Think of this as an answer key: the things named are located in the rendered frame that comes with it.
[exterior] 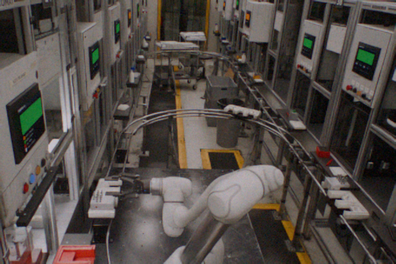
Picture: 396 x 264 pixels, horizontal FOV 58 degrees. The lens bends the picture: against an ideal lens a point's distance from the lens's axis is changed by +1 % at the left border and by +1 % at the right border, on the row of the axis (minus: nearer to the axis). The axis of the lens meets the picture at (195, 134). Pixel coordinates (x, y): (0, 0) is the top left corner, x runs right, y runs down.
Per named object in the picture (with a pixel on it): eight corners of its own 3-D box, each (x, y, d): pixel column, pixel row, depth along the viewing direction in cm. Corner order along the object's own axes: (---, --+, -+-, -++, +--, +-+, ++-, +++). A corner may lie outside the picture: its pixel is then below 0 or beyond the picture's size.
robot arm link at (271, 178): (247, 161, 149) (227, 171, 140) (283, 156, 136) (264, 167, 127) (256, 190, 150) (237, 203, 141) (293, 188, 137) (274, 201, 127)
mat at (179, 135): (189, 187, 387) (189, 186, 387) (135, 186, 382) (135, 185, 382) (177, 65, 920) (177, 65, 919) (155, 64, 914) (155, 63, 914)
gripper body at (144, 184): (151, 190, 185) (133, 189, 184) (151, 175, 181) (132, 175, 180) (150, 197, 178) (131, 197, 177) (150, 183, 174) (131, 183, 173)
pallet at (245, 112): (223, 116, 374) (224, 107, 370) (228, 112, 385) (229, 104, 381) (255, 124, 359) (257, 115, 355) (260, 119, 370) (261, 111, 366)
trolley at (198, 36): (207, 77, 827) (210, 35, 787) (182, 77, 814) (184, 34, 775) (199, 68, 902) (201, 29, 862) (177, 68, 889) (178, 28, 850)
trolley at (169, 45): (159, 92, 699) (160, 42, 660) (151, 84, 746) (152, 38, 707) (200, 89, 731) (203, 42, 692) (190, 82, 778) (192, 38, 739)
